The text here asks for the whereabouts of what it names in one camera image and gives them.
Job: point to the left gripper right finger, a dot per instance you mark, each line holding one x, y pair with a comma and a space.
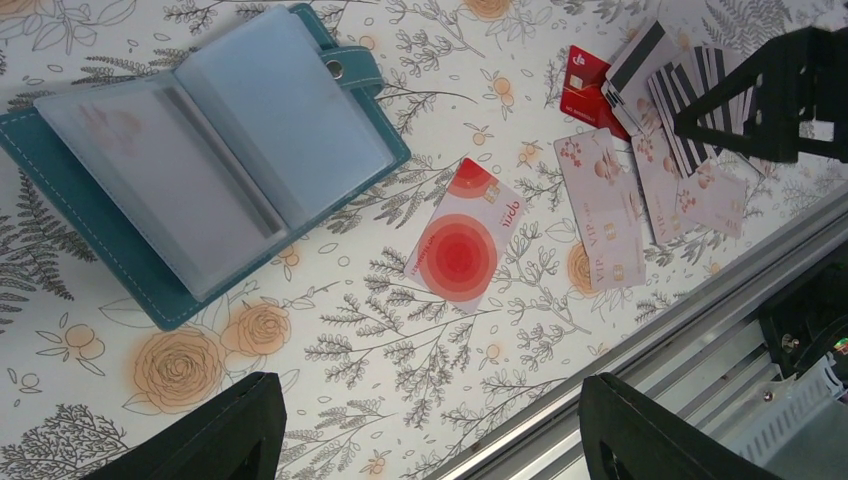
626, 435

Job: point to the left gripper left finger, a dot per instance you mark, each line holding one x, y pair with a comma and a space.
238, 434

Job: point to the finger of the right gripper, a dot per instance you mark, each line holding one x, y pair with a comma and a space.
799, 83

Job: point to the teal card holder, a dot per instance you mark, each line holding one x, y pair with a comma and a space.
249, 143

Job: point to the black striped card pile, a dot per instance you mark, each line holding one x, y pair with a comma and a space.
652, 80

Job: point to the red bank card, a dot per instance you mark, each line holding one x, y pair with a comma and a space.
582, 98

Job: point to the floral table mat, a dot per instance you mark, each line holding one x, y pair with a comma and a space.
382, 378

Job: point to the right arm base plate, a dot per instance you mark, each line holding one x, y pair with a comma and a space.
807, 320

